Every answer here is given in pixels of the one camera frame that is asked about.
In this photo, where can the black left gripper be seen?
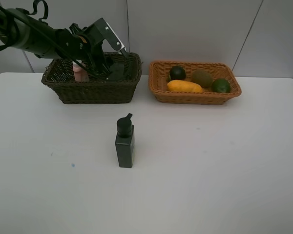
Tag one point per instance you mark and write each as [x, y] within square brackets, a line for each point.
[93, 48]

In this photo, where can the dark green whiteboard eraser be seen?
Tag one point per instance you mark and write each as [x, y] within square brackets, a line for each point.
[116, 72]

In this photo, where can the pink bottle white cap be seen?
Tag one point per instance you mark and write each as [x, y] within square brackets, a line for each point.
[80, 74]

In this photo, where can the dark green pump bottle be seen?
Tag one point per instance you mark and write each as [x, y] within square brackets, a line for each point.
[124, 141]

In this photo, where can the dark purple mangosteen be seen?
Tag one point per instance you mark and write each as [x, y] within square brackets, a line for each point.
[176, 73]

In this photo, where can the yellow mango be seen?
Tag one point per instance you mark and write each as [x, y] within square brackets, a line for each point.
[184, 86]

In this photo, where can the brown kiwi fruit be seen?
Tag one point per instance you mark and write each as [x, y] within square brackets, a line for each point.
[202, 78]

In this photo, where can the green lime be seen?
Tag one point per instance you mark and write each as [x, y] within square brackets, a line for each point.
[220, 85]

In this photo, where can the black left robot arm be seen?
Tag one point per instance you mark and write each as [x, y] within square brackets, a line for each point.
[18, 29]

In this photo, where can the dark brown wicker basket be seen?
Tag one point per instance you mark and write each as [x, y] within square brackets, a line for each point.
[99, 89]

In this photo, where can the orange wicker basket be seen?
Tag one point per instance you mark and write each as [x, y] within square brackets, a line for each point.
[158, 75]

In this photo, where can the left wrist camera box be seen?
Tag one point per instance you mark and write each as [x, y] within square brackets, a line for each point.
[99, 31]

